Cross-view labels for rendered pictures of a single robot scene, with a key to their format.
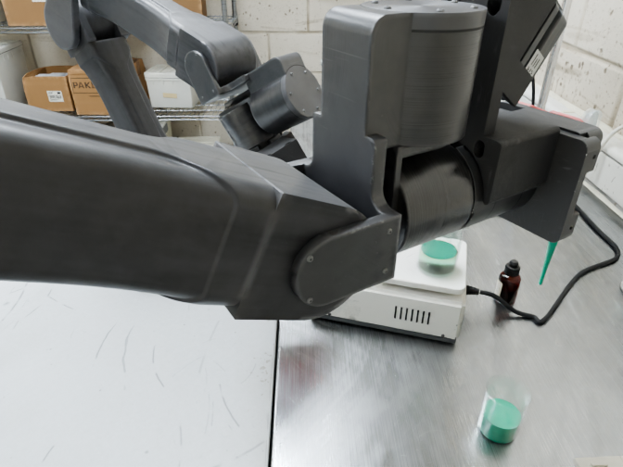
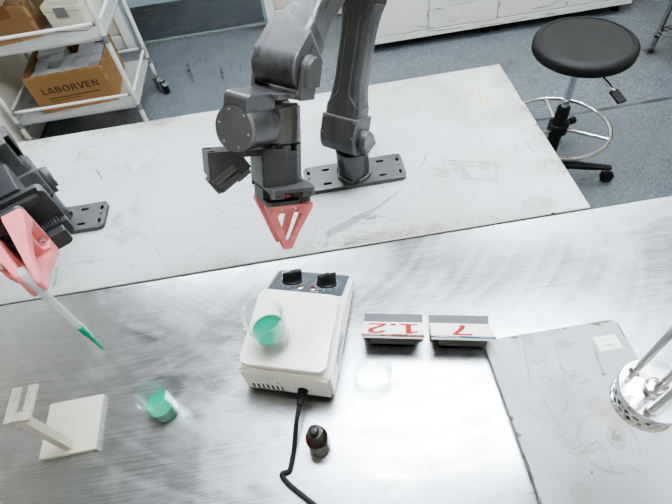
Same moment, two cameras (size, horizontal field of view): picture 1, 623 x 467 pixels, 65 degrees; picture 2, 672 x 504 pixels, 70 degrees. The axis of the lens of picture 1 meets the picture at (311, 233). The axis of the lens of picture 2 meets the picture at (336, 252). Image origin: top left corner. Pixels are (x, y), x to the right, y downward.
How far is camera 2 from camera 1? 0.81 m
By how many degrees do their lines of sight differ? 66
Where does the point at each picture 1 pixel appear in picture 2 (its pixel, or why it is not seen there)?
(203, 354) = (242, 226)
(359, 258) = not seen: outside the picture
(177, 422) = (189, 230)
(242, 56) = (277, 71)
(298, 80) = (232, 117)
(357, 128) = not seen: outside the picture
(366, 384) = (211, 323)
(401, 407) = (190, 346)
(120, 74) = (348, 23)
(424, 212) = not seen: outside the picture
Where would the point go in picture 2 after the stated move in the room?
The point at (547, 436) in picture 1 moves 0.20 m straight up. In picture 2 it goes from (155, 446) to (81, 391)
